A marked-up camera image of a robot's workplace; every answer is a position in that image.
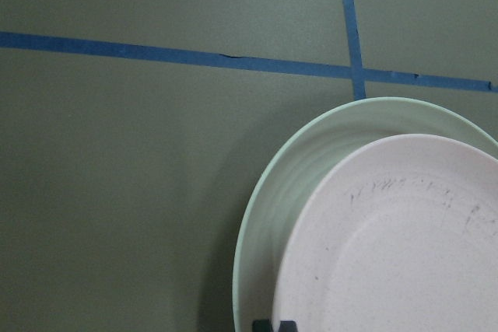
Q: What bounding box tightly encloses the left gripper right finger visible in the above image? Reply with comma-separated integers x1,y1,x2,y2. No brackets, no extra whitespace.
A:
278,320,297,332

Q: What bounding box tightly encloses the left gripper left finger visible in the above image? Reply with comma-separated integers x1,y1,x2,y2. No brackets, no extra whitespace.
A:
251,319,273,332

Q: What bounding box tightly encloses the pink plate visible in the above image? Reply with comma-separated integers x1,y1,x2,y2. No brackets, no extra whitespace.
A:
272,135,497,331

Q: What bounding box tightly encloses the cream plate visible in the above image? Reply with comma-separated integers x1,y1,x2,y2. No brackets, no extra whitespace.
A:
232,97,497,331

